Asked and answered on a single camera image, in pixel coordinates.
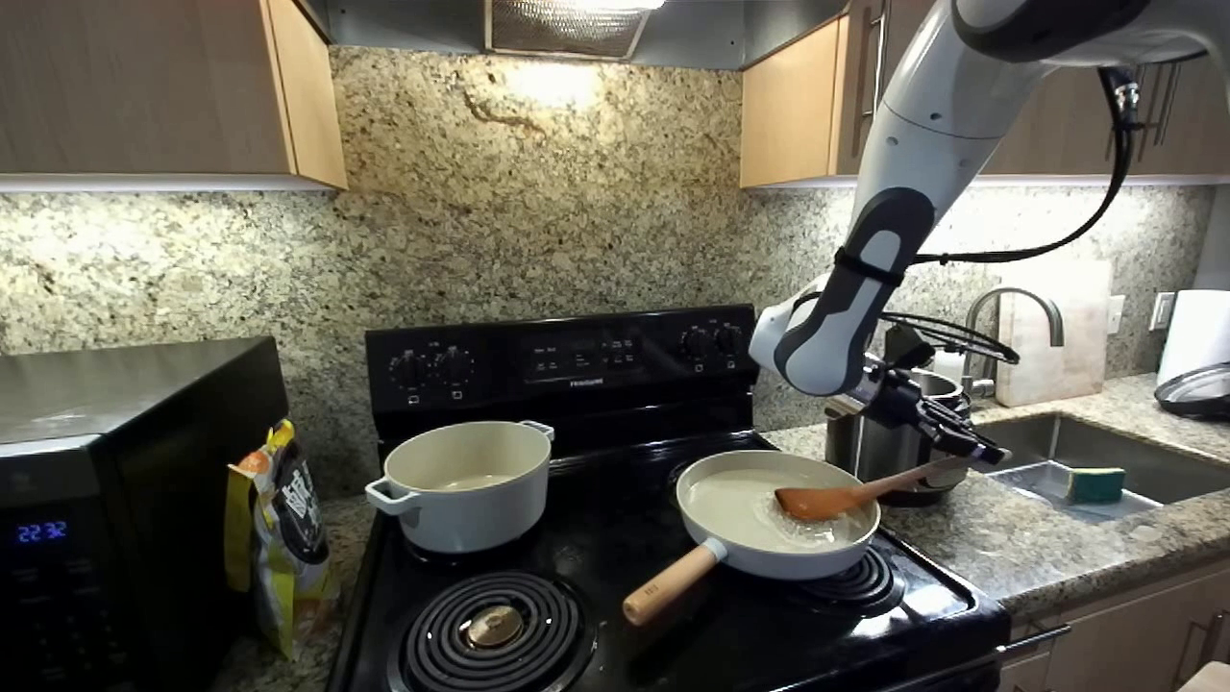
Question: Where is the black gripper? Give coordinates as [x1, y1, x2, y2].
[867, 369, 1012, 464]

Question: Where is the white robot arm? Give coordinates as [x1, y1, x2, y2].
[748, 0, 1230, 462]

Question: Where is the green yellow sponge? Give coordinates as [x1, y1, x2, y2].
[1064, 464, 1127, 503]

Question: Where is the wooden cabinet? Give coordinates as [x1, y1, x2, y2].
[1000, 560, 1230, 692]
[0, 0, 346, 193]
[739, 0, 1230, 187]

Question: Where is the white cutting board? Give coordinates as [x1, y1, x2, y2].
[1004, 256, 1112, 405]

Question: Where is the yellow black snack bag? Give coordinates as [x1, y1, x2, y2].
[223, 419, 337, 661]

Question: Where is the stainless steel sink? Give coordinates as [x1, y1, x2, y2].
[984, 415, 1230, 523]

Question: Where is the lower wooden cabinet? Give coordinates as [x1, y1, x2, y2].
[1000, 560, 1230, 692]

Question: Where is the steel range hood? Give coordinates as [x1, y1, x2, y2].
[297, 0, 850, 72]

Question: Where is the chrome kitchen faucet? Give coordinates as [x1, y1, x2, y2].
[963, 284, 1064, 409]

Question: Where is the left upper wooden cabinet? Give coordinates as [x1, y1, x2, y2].
[0, 0, 346, 193]

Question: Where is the white frying pan wooden handle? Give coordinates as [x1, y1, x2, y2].
[621, 450, 881, 628]

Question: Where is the black round object on counter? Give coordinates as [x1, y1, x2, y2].
[1154, 360, 1230, 421]

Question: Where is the right upper wooden cabinet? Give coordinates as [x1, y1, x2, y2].
[739, 0, 1230, 187]

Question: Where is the wooden spatula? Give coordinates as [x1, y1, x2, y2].
[773, 464, 927, 523]

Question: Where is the stainless steel pressure cooker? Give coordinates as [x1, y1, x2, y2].
[826, 415, 969, 506]

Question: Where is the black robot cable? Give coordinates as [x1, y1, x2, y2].
[881, 60, 1144, 376]

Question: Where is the white pot with handles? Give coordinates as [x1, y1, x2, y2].
[366, 419, 553, 555]

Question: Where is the black microwave oven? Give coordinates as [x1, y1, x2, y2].
[0, 338, 289, 692]

